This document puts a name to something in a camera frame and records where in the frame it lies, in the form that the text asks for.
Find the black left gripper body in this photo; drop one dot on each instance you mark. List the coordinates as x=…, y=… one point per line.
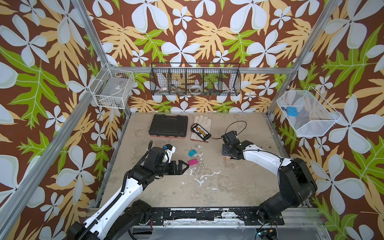
x=165, y=168

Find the white wire basket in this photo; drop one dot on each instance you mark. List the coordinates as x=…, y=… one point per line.
x=112, y=87
x=316, y=115

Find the white wire basket right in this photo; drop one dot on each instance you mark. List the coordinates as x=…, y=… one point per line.
x=316, y=115

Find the aluminium frame rail left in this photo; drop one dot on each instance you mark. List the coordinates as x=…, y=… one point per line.
x=18, y=201

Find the aluminium frame post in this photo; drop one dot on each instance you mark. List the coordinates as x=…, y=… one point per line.
x=95, y=41
x=309, y=43

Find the black wire basket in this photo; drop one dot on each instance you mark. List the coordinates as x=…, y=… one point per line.
x=216, y=79

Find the aluminium frame rail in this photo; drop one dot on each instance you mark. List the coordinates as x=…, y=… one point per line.
x=18, y=201
x=276, y=137

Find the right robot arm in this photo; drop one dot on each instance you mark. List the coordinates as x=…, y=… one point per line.
x=296, y=183

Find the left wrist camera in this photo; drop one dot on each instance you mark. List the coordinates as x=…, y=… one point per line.
x=169, y=151

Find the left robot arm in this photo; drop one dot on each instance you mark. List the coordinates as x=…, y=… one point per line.
x=123, y=211

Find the black plastic tool case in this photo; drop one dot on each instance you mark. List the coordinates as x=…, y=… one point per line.
x=169, y=126

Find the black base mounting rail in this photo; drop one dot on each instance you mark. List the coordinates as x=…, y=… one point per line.
x=245, y=215

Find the white tape roll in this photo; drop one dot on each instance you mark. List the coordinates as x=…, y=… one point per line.
x=195, y=88

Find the white wire basket left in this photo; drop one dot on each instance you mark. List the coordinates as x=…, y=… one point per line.
x=112, y=87

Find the aluminium frame rail right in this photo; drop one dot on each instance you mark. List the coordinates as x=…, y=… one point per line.
x=276, y=137

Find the aluminium frame post right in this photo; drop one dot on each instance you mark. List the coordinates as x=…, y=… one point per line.
x=309, y=43

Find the teal wood block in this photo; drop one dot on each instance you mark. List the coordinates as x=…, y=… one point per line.
x=192, y=153

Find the magenta wood block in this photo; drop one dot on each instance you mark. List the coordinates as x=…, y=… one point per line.
x=193, y=162

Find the white work glove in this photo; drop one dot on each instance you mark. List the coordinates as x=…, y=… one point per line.
x=205, y=123

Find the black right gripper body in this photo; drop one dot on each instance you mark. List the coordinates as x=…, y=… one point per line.
x=229, y=142

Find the aluminium frame post left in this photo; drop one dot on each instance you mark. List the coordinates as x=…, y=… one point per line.
x=95, y=41

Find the blue object in basket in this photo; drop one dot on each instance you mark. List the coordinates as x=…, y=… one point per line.
x=290, y=111

